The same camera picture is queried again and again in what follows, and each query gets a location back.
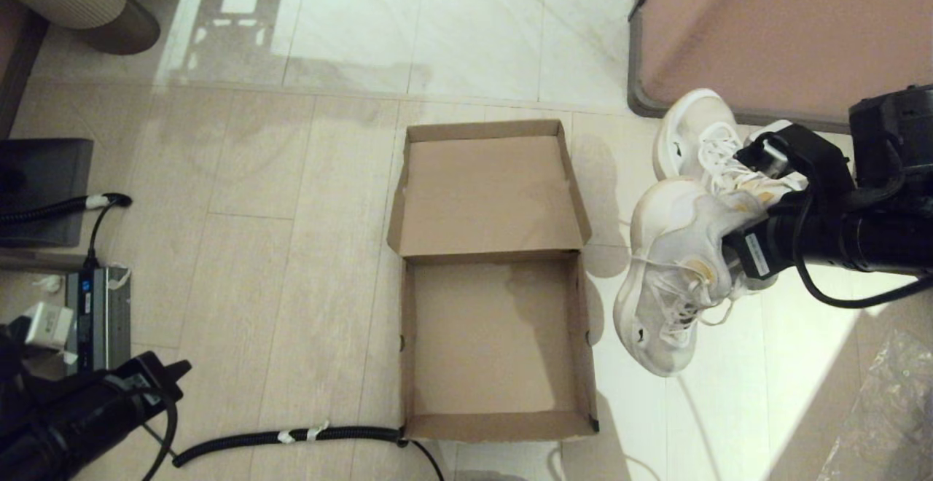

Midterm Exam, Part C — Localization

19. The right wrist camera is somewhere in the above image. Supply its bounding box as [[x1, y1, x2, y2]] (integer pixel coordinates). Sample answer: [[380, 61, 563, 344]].
[[734, 122, 855, 201]]

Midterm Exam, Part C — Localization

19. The brown cardboard shoebox lid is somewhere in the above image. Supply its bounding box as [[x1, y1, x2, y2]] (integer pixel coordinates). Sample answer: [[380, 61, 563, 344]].
[[386, 119, 593, 259]]

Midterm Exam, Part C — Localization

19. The black corrugated hose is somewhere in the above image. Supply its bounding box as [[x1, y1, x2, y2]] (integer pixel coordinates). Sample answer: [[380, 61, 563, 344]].
[[172, 426, 406, 469], [0, 192, 133, 225]]

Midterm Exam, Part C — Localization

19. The silver power supply unit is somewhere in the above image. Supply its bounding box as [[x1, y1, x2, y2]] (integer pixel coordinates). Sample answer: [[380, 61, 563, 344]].
[[64, 265, 133, 376]]

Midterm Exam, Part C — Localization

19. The dark grey storage box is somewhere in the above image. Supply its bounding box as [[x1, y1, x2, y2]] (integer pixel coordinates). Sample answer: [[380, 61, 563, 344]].
[[0, 138, 95, 249]]

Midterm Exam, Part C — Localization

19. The white lace-up sneaker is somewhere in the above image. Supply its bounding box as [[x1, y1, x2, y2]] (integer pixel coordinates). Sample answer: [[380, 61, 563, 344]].
[[612, 177, 784, 379], [652, 87, 810, 201]]

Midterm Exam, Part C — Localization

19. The black cable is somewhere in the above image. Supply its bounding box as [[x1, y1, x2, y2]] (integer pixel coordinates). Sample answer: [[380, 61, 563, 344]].
[[792, 188, 933, 310], [138, 385, 180, 481]]

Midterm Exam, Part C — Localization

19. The pink cabinet with grey frame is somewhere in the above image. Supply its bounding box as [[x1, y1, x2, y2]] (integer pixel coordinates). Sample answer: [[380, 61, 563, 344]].
[[626, 0, 933, 136]]

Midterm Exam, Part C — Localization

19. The clear plastic bag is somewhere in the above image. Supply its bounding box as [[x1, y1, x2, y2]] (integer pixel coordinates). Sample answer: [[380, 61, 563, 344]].
[[815, 328, 933, 481]]

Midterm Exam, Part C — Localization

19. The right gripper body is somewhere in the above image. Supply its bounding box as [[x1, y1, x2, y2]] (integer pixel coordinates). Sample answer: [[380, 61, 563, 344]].
[[722, 206, 806, 280]]

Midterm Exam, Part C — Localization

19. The brown cardboard shoebox base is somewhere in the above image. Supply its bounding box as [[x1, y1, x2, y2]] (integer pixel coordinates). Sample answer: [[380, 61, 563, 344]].
[[399, 249, 601, 445]]

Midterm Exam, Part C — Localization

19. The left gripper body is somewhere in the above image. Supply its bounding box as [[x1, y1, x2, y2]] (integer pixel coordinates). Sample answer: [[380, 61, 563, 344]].
[[69, 351, 179, 442]]

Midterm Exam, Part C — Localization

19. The thin black power cord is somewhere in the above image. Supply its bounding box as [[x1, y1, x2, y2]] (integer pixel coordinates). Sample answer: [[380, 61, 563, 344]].
[[85, 200, 121, 270]]

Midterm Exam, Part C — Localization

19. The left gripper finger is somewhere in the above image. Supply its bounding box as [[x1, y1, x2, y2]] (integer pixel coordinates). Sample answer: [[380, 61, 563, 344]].
[[165, 359, 193, 396]]

